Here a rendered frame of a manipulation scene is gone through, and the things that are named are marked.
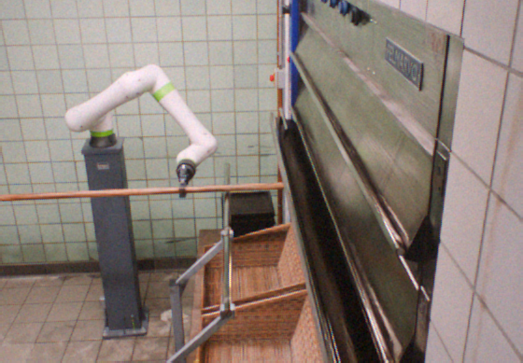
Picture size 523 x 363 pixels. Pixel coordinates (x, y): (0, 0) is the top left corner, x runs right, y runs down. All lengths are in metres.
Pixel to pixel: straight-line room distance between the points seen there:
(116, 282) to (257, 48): 1.65
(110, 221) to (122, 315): 0.64
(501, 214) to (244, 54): 2.98
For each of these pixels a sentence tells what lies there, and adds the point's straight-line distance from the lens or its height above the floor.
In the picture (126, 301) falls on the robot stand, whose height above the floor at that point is 0.23.
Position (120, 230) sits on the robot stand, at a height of 0.71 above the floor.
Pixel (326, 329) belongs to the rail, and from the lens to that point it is 1.30.
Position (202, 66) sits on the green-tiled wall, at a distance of 3.64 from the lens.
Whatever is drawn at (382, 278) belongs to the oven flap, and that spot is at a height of 1.53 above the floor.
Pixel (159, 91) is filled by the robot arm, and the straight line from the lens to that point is 2.82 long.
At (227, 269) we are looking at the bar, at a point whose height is 1.17.
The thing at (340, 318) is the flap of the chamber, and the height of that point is 1.41.
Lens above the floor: 2.25
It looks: 23 degrees down
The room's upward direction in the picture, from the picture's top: 1 degrees counter-clockwise
